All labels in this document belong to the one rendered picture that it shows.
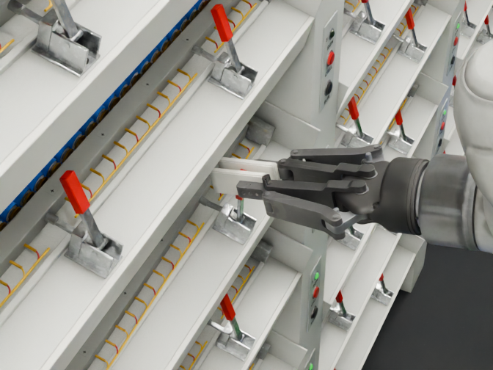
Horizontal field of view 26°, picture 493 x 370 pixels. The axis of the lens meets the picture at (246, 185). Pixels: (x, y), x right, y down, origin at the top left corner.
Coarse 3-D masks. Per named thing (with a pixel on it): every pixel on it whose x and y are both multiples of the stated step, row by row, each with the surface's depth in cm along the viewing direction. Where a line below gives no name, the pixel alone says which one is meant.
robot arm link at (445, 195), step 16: (432, 160) 102; (448, 160) 101; (464, 160) 101; (432, 176) 100; (448, 176) 100; (464, 176) 99; (432, 192) 100; (448, 192) 99; (464, 192) 98; (416, 208) 102; (432, 208) 100; (448, 208) 99; (464, 208) 98; (432, 224) 100; (448, 224) 99; (464, 224) 98; (432, 240) 102; (448, 240) 101; (464, 240) 100
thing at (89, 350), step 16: (240, 144) 127; (208, 176) 121; (192, 208) 117; (176, 224) 115; (192, 224) 117; (192, 240) 116; (160, 256) 112; (144, 272) 110; (128, 288) 108; (160, 288) 111; (128, 304) 108; (112, 320) 105; (96, 336) 103; (128, 336) 106; (80, 352) 102; (96, 352) 103; (80, 368) 101
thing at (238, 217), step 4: (236, 196) 115; (240, 200) 116; (240, 204) 116; (240, 208) 116; (232, 212) 118; (240, 212) 117; (232, 216) 118; (236, 216) 118; (240, 216) 117; (236, 220) 118; (240, 220) 118
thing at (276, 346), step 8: (272, 336) 155; (280, 336) 154; (264, 344) 155; (272, 344) 156; (280, 344) 155; (288, 344) 154; (296, 344) 154; (264, 352) 155; (272, 352) 157; (280, 352) 156; (288, 352) 155; (296, 352) 154; (304, 352) 154; (256, 360) 156; (264, 360) 156; (272, 360) 157; (280, 360) 157; (288, 360) 156; (296, 360) 156; (256, 368) 154; (264, 368) 156; (272, 368) 156; (280, 368) 156; (288, 368) 157; (296, 368) 157
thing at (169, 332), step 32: (256, 128) 128; (288, 128) 128; (256, 224) 121; (192, 256) 116; (224, 256) 117; (192, 288) 113; (224, 288) 115; (128, 320) 108; (160, 320) 109; (192, 320) 110; (128, 352) 106; (160, 352) 107
